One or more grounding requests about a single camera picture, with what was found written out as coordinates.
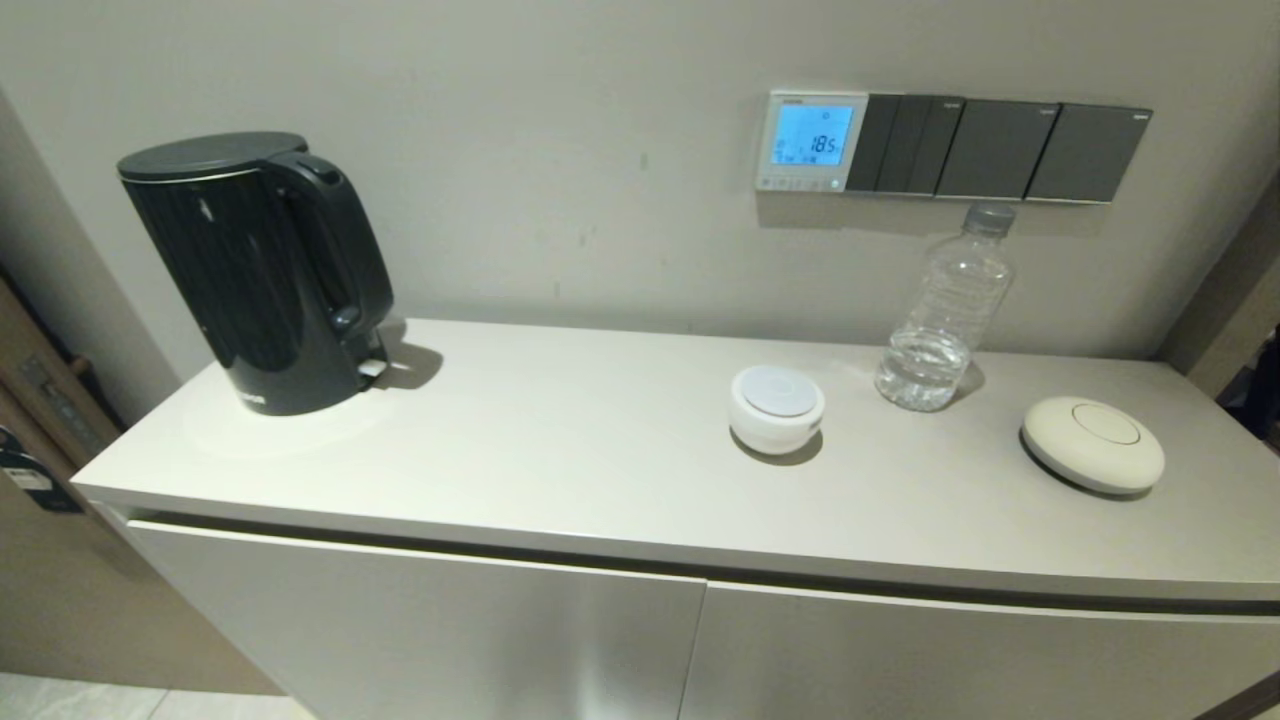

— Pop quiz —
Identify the white wall thermostat panel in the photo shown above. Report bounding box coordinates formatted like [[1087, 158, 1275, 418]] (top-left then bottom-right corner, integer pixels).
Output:
[[754, 91, 870, 193]]

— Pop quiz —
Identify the small white round speaker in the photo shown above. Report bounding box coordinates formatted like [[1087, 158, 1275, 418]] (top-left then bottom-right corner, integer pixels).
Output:
[[728, 365, 827, 457]]

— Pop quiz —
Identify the white sideboard cabinet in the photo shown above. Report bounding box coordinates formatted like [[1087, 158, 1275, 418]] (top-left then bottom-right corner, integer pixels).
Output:
[[72, 318, 1280, 720]]

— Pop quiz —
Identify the clear plastic water bottle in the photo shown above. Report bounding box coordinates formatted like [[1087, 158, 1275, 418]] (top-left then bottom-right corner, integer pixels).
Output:
[[874, 202, 1017, 413]]

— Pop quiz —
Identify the white cabinet door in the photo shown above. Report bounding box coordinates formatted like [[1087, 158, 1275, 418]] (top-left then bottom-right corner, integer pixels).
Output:
[[130, 520, 708, 720], [680, 580, 1280, 720]]

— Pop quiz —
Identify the black electric kettle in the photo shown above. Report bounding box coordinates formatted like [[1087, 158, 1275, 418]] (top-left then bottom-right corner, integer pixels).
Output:
[[117, 132, 396, 418]]

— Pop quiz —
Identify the cream round disc device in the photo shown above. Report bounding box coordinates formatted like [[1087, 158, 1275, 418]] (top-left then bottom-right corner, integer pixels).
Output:
[[1020, 396, 1166, 496]]

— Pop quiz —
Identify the metal door latch plate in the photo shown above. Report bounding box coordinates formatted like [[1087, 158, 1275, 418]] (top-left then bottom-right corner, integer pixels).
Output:
[[20, 355, 101, 451]]

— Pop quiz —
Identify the light brown wooden door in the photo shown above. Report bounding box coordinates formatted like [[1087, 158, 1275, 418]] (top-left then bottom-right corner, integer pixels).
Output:
[[0, 280, 281, 696]]

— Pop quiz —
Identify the dark hanging door tag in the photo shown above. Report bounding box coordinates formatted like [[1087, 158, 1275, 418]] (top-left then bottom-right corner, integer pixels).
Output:
[[0, 428, 86, 516]]

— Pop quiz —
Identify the grey triple rocker wall switch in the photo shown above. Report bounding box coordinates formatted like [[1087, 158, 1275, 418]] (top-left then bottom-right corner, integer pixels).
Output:
[[846, 95, 966, 197]]

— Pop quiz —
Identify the grey single wall switch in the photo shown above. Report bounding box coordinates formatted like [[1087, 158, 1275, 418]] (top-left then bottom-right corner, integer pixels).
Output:
[[1025, 104, 1153, 206], [936, 100, 1061, 201]]

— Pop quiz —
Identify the brown door frame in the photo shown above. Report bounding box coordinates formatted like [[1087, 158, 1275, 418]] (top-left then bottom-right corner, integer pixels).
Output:
[[1160, 170, 1280, 401]]

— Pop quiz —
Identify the dark object behind door frame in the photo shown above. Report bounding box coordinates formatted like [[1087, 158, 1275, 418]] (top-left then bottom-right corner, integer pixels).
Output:
[[1222, 322, 1280, 441]]

